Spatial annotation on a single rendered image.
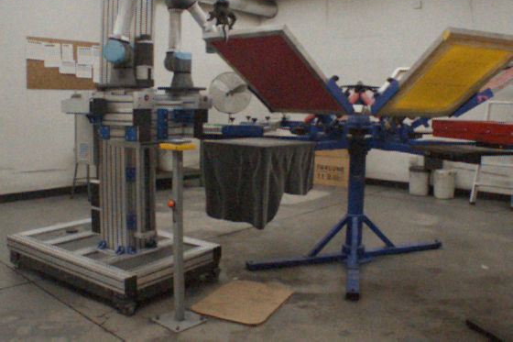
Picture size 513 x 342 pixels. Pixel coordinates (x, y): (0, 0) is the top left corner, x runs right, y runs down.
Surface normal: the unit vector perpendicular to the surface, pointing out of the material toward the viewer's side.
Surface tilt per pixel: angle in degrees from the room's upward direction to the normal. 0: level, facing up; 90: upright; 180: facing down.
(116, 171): 90
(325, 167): 89
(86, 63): 87
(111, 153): 90
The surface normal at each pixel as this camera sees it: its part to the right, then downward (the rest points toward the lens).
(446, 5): -0.65, 0.05
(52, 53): 0.74, 0.05
